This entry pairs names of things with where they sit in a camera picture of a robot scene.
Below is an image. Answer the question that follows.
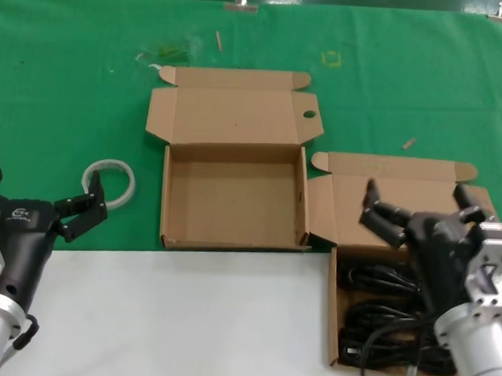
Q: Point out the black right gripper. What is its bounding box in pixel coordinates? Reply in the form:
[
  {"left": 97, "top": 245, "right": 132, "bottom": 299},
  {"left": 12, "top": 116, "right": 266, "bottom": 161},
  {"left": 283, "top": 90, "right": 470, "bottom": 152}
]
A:
[{"left": 353, "top": 176, "right": 492, "bottom": 316}]

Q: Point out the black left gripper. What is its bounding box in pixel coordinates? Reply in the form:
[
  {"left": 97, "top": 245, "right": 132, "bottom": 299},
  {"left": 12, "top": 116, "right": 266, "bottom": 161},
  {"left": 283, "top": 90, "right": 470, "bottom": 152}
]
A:
[{"left": 0, "top": 164, "right": 112, "bottom": 317}]

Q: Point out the open cardboard box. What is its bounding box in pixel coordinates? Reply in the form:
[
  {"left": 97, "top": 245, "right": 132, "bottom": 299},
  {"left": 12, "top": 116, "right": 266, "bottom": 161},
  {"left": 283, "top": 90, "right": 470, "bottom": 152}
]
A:
[
  {"left": 138, "top": 61, "right": 328, "bottom": 259},
  {"left": 295, "top": 150, "right": 502, "bottom": 376}
]

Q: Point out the clear tape roll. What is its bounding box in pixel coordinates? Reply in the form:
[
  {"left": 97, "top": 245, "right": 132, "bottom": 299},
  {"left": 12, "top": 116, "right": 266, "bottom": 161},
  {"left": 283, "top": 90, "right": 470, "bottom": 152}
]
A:
[{"left": 80, "top": 157, "right": 140, "bottom": 212}]

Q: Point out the green table cloth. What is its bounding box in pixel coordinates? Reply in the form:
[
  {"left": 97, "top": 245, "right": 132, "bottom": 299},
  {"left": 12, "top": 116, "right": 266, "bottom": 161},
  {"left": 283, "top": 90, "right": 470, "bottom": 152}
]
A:
[{"left": 0, "top": 0, "right": 502, "bottom": 279}]

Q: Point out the clear plastic bag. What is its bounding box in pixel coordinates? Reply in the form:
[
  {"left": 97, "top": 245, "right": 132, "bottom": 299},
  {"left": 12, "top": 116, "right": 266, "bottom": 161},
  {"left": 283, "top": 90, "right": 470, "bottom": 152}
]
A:
[{"left": 134, "top": 33, "right": 202, "bottom": 66}]

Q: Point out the black coiled power cable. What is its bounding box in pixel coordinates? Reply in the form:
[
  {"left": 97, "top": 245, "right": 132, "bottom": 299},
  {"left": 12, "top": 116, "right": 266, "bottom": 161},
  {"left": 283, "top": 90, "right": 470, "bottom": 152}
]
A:
[
  {"left": 337, "top": 255, "right": 426, "bottom": 299},
  {"left": 345, "top": 300, "right": 439, "bottom": 337},
  {"left": 336, "top": 325, "right": 460, "bottom": 376}
]

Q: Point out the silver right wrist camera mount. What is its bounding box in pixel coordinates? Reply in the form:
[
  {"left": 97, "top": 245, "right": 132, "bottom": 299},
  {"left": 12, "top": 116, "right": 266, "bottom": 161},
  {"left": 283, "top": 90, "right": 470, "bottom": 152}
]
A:
[{"left": 464, "top": 219, "right": 502, "bottom": 315}]

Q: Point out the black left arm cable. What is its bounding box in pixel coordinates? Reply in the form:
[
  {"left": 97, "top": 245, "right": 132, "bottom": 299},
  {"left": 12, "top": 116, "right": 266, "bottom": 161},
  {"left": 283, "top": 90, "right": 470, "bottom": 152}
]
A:
[{"left": 9, "top": 311, "right": 41, "bottom": 353}]

